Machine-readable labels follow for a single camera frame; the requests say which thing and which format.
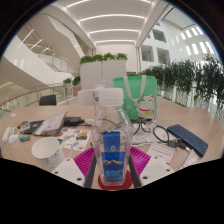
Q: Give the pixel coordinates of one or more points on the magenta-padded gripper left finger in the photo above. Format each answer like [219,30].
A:
[68,171]

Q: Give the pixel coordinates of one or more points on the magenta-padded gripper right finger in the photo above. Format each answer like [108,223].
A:
[156,170]

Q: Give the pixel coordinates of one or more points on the clear blue-labelled water bottle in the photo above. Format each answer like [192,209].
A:
[112,156]

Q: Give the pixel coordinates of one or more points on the white printed card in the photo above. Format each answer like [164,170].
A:
[160,153]

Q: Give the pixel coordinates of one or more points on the white paper cup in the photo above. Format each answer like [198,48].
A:
[48,153]

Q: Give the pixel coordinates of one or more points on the colourful sticker sheet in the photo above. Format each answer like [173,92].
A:
[75,138]

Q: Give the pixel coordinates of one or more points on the white packet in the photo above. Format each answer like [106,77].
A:
[190,160]

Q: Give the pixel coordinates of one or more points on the dark blue keyboard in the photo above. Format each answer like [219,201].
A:
[188,140]

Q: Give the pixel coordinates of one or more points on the printed paper booklet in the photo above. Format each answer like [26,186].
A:
[50,125]

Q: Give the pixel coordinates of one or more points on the black power bank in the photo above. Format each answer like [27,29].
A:
[74,121]

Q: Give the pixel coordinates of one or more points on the small teal item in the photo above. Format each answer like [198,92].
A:
[25,138]

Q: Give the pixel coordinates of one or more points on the small white mouse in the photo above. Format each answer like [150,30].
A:
[13,139]

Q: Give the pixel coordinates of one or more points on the small dark red case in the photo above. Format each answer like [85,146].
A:
[23,124]

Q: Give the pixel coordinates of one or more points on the white power strip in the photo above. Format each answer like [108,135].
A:
[6,135]

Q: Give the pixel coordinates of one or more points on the black office chair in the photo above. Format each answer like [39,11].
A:
[48,100]

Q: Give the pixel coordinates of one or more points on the white chair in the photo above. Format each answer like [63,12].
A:
[85,97]

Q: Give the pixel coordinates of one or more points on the green tote bag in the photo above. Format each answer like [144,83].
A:
[136,93]

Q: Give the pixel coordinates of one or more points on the clear plastic tumbler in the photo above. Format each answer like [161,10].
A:
[95,96]

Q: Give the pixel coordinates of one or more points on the small white planter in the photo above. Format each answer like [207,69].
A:
[69,86]

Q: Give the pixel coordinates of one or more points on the glass railing with handrail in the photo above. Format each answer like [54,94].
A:
[26,96]

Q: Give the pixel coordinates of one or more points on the white cabinet with plants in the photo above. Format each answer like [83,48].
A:
[100,73]

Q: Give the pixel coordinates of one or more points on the ceiling light strips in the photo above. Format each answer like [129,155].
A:
[113,30]

